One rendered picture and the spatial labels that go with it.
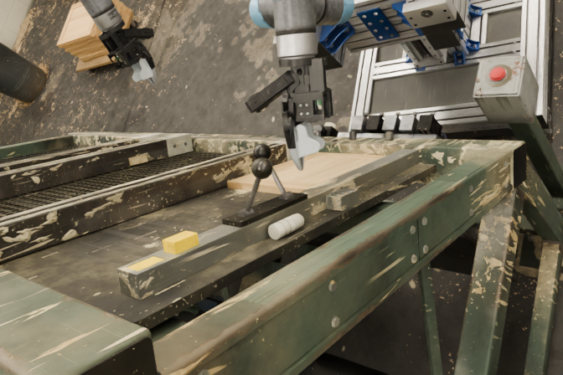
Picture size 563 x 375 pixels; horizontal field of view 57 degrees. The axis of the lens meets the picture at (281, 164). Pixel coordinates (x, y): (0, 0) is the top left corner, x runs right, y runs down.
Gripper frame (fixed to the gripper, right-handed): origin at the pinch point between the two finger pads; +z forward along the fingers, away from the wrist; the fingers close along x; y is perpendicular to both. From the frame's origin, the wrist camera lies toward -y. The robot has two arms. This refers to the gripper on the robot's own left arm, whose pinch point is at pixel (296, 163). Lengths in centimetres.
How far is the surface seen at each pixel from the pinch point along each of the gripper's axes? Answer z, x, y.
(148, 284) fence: 10.2, -34.0, -13.2
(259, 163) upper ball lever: -3.1, -13.6, -2.2
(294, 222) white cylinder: 9.9, -6.1, 0.4
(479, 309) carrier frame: 47, 35, 33
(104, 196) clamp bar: 5.0, -4.9, -42.6
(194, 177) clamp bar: 6.8, 19.1, -33.8
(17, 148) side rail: 8, 91, -167
